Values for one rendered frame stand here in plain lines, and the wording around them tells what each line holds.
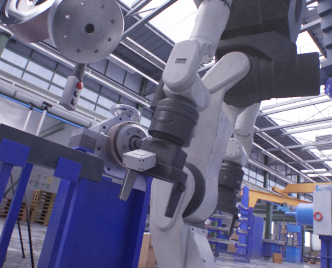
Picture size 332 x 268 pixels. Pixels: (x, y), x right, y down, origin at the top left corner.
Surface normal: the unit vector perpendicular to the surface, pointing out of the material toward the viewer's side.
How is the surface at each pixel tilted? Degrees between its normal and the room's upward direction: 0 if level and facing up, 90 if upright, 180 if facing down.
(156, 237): 115
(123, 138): 90
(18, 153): 90
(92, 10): 131
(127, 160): 120
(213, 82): 90
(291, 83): 144
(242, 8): 101
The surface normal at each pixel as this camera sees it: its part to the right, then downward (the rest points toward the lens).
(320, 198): -0.72, -0.34
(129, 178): 0.84, 0.16
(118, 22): 0.57, 0.59
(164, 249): -0.47, 0.05
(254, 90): -0.37, 0.56
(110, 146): -0.71, 0.02
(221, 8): 0.37, -0.11
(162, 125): -0.32, -0.35
